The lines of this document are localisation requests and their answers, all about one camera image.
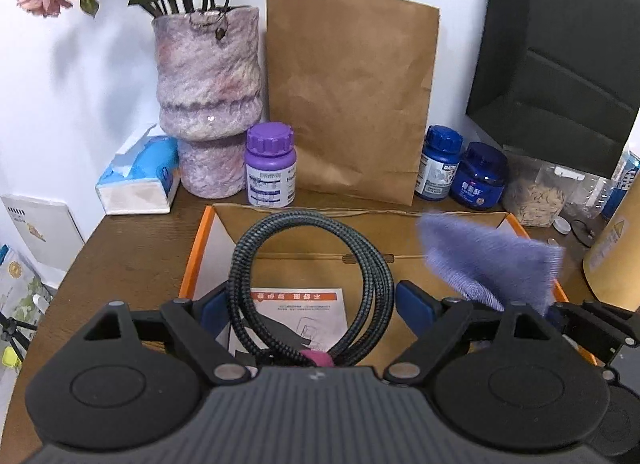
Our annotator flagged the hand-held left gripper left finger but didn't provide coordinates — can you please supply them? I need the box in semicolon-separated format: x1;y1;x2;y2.
80;287;251;386

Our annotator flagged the blue tissue box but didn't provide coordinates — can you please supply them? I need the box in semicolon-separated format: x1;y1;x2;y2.
95;123;181;216

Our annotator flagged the black braided cable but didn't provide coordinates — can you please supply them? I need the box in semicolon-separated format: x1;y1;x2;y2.
227;211;396;369

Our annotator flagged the blue capped pill bottle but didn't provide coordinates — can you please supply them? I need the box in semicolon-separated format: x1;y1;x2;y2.
414;125;463;202

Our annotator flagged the white instruction sheet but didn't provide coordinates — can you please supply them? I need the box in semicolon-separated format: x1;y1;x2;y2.
228;287;349;355

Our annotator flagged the dark blue jar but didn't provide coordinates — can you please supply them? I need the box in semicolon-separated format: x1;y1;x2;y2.
450;141;509;211

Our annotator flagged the black paper bag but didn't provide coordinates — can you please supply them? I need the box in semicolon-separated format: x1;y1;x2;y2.
465;0;640;180

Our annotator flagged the purple marbled vase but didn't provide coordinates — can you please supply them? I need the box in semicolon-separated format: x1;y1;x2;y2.
151;5;263;196

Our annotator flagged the red cardboard box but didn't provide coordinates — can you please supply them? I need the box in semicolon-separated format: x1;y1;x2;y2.
178;203;598;370

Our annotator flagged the white booklet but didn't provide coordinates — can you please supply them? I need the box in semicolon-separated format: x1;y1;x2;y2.
0;193;86;272

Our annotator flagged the clear grain container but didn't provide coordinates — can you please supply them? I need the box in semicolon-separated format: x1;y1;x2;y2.
501;144;586;228

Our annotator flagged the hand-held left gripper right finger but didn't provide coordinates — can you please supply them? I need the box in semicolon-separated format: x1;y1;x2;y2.
382;280;571;387

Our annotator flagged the purple knitted cloth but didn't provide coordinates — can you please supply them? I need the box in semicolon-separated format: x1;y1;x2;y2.
417;211;566;317

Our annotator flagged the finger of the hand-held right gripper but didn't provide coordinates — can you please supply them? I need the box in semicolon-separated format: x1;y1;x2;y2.
582;299;640;327
546;303;626;362

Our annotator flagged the brown paper bag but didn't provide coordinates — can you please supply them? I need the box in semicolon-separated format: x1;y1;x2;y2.
265;0;441;207

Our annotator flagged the black light stand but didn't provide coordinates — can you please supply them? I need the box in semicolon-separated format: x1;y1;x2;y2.
0;314;38;370

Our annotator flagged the purple capped pill bottle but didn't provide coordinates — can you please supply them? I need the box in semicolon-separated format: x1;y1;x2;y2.
244;121;297;208

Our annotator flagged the yellow thermos jug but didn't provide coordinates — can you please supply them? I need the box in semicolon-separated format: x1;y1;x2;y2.
582;184;640;306

